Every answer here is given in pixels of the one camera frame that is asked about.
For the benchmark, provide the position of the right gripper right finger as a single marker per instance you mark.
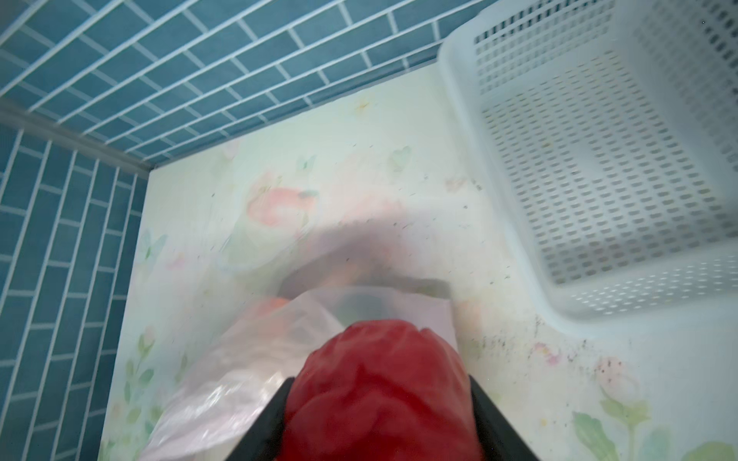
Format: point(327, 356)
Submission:
point(498, 439)

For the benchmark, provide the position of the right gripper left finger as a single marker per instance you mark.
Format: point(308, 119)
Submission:
point(262, 442)

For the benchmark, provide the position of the pink plastic fruit bag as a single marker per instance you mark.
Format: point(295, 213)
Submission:
point(224, 392)

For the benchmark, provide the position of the red strawberry toy fruit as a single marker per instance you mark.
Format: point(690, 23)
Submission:
point(381, 390)

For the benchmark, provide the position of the white plastic mesh basket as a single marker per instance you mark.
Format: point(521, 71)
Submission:
point(605, 133)

